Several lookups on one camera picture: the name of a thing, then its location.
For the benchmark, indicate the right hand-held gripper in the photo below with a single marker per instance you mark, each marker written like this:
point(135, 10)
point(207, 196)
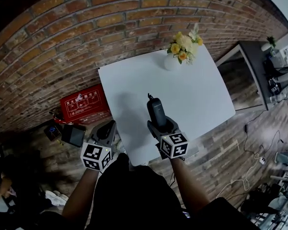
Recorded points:
point(174, 146)

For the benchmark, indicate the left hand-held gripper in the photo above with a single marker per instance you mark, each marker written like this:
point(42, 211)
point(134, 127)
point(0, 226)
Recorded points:
point(96, 156)

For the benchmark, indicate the person's right forearm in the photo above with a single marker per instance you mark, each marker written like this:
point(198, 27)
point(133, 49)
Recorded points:
point(187, 186)

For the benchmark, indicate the person's left forearm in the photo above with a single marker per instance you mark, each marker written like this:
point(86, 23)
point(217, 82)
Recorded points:
point(82, 195)

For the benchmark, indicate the white square table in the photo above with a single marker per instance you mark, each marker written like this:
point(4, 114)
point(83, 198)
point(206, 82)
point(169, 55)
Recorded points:
point(189, 90)

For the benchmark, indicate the person's white left shoe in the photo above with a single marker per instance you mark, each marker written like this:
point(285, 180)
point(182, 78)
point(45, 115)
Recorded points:
point(121, 146)

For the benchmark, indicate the black square case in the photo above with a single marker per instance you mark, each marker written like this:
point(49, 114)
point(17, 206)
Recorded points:
point(73, 135)

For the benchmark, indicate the red fire equipment box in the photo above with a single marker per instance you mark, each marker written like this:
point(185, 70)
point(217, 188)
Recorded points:
point(84, 104)

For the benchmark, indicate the yellow pen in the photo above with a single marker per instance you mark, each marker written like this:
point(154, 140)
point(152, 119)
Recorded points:
point(60, 142)

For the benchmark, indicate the small wooden box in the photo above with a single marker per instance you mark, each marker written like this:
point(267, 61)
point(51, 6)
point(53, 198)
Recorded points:
point(52, 133)

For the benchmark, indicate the white vase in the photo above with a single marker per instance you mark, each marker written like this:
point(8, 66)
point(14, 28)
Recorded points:
point(171, 63)

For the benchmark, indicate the person's black clothing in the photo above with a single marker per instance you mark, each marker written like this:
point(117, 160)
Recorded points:
point(136, 200)

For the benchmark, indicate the black power adapter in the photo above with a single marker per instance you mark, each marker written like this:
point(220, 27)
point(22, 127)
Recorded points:
point(246, 128)

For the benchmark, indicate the yellow flower bouquet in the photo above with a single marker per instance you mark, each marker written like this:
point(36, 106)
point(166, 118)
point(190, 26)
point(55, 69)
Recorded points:
point(186, 44)

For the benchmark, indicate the white power strip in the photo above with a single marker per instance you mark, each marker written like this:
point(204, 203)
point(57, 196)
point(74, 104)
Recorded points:
point(262, 160)

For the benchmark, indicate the grey side table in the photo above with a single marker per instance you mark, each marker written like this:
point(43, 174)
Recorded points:
point(253, 63)

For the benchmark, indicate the small potted plant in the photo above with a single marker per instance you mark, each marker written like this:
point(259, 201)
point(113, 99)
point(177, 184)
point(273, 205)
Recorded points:
point(268, 44)

